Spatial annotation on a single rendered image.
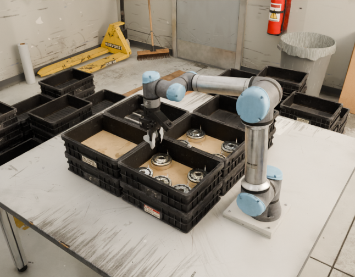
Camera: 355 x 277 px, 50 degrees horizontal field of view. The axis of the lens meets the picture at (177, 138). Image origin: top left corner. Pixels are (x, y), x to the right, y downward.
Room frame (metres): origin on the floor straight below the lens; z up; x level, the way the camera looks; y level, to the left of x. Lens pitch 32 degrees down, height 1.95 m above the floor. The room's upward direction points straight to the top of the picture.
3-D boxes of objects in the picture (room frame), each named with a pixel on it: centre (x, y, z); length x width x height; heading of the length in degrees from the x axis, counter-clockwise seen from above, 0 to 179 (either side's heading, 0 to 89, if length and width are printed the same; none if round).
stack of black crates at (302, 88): (3.18, -0.95, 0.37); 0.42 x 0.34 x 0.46; 54
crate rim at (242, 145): (1.64, -0.15, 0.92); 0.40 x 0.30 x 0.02; 53
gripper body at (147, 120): (1.51, 0.12, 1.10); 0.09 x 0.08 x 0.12; 56
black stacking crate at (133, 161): (1.40, 0.03, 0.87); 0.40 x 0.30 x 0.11; 53
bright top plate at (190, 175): (1.39, -0.10, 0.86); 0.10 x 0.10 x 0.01
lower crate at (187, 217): (1.40, 0.03, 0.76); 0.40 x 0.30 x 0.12; 53
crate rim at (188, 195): (1.40, 0.03, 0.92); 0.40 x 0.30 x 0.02; 53
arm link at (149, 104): (1.51, 0.11, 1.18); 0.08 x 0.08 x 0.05
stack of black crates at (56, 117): (2.58, 0.90, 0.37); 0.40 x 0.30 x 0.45; 144
